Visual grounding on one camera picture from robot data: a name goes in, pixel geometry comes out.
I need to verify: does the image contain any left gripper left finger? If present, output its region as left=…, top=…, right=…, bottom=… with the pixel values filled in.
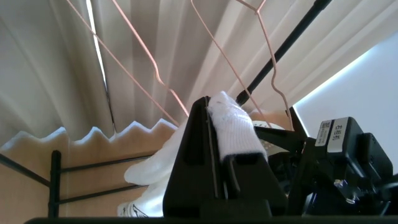
left=163, top=96, right=223, bottom=218

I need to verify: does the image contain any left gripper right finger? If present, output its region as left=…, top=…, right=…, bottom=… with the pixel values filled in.
left=222, top=151, right=289, bottom=218

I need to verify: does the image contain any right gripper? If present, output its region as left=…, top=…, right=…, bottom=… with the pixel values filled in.
left=254, top=126, right=359, bottom=217

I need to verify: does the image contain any white printed t-shirt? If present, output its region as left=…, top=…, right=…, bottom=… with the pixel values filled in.
left=117, top=91, right=268, bottom=218

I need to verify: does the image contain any pink clothes hanger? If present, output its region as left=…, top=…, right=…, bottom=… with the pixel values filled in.
left=190, top=0, right=295, bottom=131
left=65, top=0, right=190, bottom=127

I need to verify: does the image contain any black clothes rack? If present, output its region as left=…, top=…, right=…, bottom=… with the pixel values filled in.
left=0, top=0, right=333, bottom=218

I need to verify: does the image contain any beige curtain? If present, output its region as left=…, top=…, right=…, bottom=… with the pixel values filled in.
left=0, top=0, right=398, bottom=147

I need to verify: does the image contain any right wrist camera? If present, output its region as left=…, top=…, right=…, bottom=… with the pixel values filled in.
left=313, top=116, right=366, bottom=166

